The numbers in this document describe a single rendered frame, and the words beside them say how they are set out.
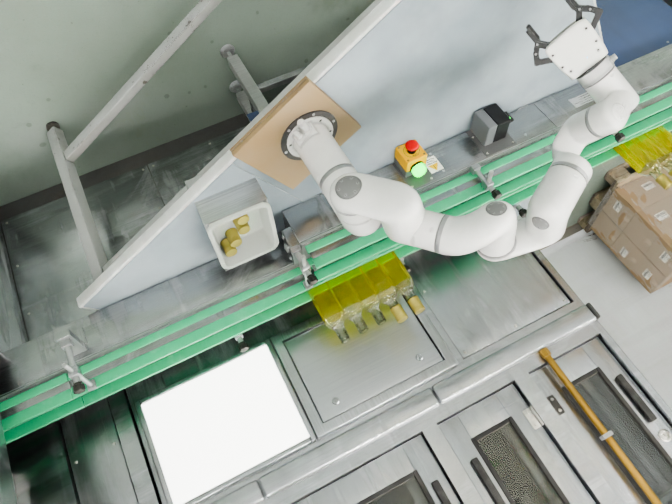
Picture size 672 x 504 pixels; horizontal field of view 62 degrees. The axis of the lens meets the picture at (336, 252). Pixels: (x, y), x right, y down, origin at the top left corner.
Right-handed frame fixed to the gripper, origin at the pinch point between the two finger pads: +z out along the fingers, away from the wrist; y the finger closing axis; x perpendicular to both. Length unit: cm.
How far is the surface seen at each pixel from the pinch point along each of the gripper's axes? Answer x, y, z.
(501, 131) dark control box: 31.3, 32.1, -20.6
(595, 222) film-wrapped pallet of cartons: 365, 109, -205
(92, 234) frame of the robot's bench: -27, 127, 42
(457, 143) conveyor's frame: 29, 44, -15
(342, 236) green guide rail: -9, 74, -9
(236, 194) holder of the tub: -26, 78, 20
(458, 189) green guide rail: 16, 48, -24
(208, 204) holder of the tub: -30, 83, 23
